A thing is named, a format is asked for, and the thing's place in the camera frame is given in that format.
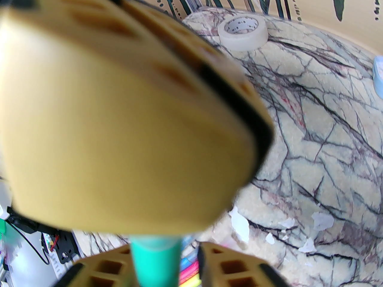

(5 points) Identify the white masking tape roll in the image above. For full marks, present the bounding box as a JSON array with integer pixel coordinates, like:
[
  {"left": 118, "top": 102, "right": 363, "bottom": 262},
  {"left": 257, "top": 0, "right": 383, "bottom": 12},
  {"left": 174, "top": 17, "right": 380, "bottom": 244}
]
[{"left": 218, "top": 14, "right": 269, "bottom": 51}]

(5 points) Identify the yellow marker pen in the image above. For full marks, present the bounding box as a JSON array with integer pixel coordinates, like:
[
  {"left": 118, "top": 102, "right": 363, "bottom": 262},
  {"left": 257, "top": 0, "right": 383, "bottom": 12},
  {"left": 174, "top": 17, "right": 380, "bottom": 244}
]
[{"left": 180, "top": 275, "right": 200, "bottom": 287}]

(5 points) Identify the teal marker pen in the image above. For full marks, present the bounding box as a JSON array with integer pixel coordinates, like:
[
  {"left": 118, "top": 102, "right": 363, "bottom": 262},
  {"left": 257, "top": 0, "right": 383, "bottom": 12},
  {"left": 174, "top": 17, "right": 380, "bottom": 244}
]
[{"left": 129, "top": 233, "right": 183, "bottom": 287}]

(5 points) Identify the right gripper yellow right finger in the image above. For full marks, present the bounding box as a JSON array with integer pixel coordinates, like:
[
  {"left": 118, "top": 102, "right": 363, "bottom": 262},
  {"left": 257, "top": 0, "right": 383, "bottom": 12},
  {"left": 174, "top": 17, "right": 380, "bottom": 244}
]
[{"left": 198, "top": 242, "right": 289, "bottom": 287}]

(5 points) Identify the white torn paper scrap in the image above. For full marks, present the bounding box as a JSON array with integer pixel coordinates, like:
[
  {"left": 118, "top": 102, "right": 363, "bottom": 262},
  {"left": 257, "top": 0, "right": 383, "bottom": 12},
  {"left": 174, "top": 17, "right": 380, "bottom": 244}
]
[
  {"left": 311, "top": 211, "right": 335, "bottom": 231},
  {"left": 298, "top": 237, "right": 317, "bottom": 254},
  {"left": 229, "top": 205, "right": 250, "bottom": 243}
]

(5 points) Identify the small light blue box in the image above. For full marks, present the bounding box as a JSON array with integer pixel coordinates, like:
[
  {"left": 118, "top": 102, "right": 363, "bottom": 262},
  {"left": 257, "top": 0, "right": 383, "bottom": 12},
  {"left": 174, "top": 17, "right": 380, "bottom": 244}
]
[{"left": 373, "top": 56, "right": 383, "bottom": 99}]

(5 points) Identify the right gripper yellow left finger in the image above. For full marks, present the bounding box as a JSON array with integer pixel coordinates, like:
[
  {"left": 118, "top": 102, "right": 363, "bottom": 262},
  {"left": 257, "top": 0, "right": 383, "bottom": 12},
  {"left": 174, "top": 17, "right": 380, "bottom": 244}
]
[{"left": 57, "top": 243, "right": 135, "bottom": 287}]

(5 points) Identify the pink marker pen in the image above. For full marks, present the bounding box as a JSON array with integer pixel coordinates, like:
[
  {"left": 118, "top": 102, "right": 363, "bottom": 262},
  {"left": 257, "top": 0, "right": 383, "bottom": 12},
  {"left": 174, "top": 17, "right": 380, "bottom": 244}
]
[{"left": 180, "top": 257, "right": 198, "bottom": 276}]

